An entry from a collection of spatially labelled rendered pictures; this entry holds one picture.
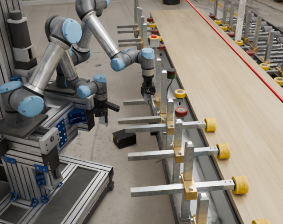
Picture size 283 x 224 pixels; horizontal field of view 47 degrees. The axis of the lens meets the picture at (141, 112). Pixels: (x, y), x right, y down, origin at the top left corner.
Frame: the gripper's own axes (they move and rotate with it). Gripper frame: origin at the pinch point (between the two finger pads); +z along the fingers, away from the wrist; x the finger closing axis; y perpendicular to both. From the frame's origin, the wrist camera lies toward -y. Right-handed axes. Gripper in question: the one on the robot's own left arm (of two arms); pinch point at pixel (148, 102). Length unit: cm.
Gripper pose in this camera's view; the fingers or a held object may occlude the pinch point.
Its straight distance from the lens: 205.5
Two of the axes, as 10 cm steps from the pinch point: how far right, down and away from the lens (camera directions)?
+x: 10.0, -0.6, 0.6
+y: 0.9, 5.1, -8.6
